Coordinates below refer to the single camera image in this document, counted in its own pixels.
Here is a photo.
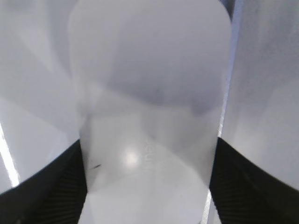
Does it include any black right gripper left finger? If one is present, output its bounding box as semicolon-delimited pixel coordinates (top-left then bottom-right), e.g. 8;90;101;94
0;141;87;224

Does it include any white whiteboard eraser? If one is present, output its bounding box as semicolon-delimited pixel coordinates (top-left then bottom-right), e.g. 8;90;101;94
68;0;231;224

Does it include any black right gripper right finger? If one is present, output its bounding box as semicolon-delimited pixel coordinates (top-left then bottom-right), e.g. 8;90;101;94
209;138;299;224

